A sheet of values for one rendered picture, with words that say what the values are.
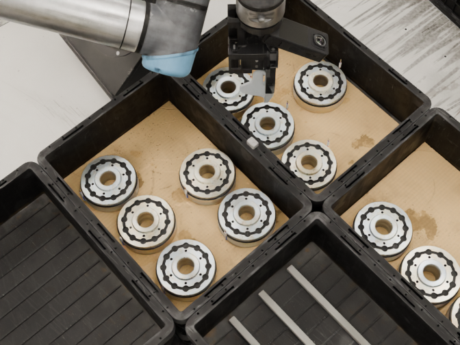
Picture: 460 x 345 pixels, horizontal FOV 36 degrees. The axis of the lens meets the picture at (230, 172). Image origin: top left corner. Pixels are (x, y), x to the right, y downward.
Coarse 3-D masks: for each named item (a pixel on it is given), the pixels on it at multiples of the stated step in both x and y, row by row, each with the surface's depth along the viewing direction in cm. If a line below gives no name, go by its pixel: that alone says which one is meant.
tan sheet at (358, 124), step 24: (288, 72) 142; (288, 96) 139; (360, 96) 139; (240, 120) 137; (312, 120) 137; (336, 120) 137; (360, 120) 137; (384, 120) 136; (336, 144) 134; (360, 144) 134; (312, 168) 132
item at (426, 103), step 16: (304, 0) 138; (320, 16) 135; (208, 32) 134; (368, 48) 132; (384, 64) 130; (192, 80) 130; (400, 80) 130; (208, 96) 128; (416, 96) 127; (224, 112) 126; (416, 112) 126; (240, 128) 125; (400, 128) 126; (384, 144) 123; (272, 160) 122; (368, 160) 121; (288, 176) 120; (352, 176) 120; (304, 192) 119; (320, 192) 119
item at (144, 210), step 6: (138, 210) 125; (144, 210) 125; (150, 210) 125; (138, 216) 125; (156, 216) 124; (132, 222) 124; (156, 222) 124; (138, 228) 123; (144, 228) 123; (150, 228) 123; (156, 228) 124
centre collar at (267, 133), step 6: (264, 114) 133; (270, 114) 133; (258, 120) 133; (276, 120) 133; (258, 126) 132; (276, 126) 132; (258, 132) 132; (264, 132) 132; (270, 132) 132; (276, 132) 132
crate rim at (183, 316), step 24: (120, 96) 128; (192, 96) 128; (96, 120) 126; (216, 120) 126; (240, 144) 124; (48, 168) 122; (264, 168) 122; (72, 192) 120; (96, 216) 118; (264, 240) 115; (240, 264) 113; (216, 288) 112; (168, 312) 110; (192, 312) 110
